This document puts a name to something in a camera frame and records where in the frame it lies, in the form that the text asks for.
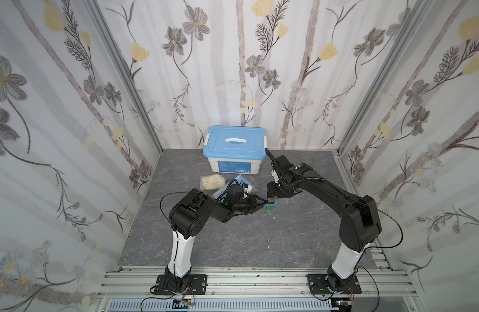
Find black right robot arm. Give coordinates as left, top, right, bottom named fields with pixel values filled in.
left=265, top=149, right=382, bottom=293

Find white slotted cable duct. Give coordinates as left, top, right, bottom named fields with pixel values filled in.
left=104, top=298, right=339, bottom=311

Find blue lidded storage box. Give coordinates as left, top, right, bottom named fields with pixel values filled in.
left=203, top=126, right=267, bottom=175

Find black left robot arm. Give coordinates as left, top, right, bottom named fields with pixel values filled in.
left=164, top=179, right=268, bottom=293

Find blue lego brick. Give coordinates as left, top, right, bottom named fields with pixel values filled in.
left=264, top=201, right=278, bottom=207

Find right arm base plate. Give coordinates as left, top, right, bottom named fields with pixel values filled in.
left=307, top=274, right=362, bottom=295

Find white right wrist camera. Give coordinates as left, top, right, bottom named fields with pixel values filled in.
left=271, top=169, right=279, bottom=184

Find bagged blue face masks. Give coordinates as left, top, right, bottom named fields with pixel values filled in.
left=212, top=175, right=257, bottom=199

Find aluminium front rail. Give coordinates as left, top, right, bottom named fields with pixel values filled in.
left=91, top=266, right=426, bottom=311

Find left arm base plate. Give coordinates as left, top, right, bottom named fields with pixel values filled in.
left=150, top=274, right=208, bottom=296

